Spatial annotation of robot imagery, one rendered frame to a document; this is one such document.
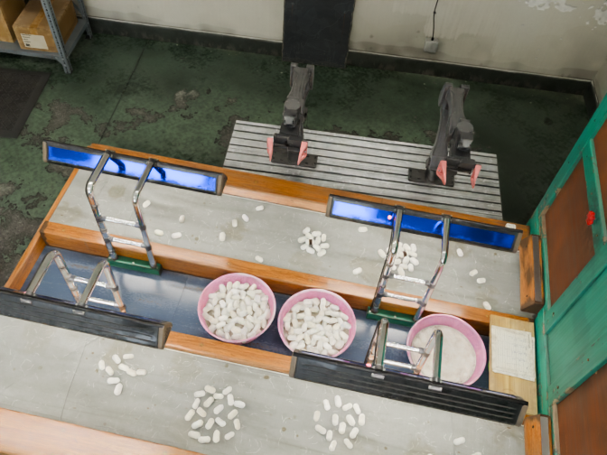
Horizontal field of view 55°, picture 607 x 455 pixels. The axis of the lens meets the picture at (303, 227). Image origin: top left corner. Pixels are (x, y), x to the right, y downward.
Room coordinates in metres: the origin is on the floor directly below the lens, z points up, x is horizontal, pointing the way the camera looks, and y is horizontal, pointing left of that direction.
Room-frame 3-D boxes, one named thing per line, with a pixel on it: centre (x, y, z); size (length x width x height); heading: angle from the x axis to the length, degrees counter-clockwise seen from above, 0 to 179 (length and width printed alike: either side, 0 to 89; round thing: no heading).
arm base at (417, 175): (1.71, -0.53, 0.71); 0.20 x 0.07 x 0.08; 87
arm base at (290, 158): (1.74, 0.07, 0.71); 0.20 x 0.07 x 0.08; 87
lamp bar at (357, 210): (1.16, -0.38, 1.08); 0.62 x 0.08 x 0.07; 83
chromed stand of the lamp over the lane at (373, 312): (1.08, -0.36, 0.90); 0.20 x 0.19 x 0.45; 83
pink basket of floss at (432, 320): (0.86, -0.51, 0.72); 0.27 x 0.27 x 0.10
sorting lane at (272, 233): (1.27, 0.05, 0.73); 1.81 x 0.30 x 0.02; 83
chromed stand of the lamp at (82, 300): (0.80, 0.65, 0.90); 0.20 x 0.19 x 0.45; 83
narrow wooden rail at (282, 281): (1.10, 0.07, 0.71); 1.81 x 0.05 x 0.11; 83
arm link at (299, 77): (1.74, 0.07, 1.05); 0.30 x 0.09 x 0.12; 177
